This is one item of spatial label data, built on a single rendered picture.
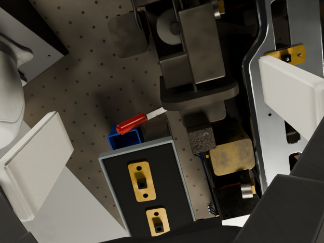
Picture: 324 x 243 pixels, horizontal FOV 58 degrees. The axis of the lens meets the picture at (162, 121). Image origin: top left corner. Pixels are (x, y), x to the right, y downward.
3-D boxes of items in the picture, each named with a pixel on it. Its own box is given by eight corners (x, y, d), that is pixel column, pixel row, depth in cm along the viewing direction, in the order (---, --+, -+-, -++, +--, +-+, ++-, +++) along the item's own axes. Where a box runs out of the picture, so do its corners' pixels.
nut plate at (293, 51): (303, 44, 61) (306, 44, 60) (304, 61, 63) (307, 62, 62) (263, 54, 62) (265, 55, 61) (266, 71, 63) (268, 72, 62)
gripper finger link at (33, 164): (34, 221, 13) (19, 224, 13) (74, 150, 20) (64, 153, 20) (5, 165, 12) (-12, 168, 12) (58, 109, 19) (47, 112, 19)
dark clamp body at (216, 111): (201, 76, 94) (227, 119, 59) (165, 86, 95) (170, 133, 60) (196, 54, 92) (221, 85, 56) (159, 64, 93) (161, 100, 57)
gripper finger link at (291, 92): (316, 87, 11) (335, 82, 11) (257, 57, 18) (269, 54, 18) (320, 154, 12) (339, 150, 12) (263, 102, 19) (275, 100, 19)
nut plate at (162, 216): (171, 239, 60) (172, 244, 59) (153, 242, 60) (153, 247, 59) (164, 206, 57) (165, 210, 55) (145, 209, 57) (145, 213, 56)
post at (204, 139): (194, 93, 96) (217, 149, 59) (179, 97, 97) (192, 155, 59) (190, 79, 94) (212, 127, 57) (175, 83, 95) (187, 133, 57)
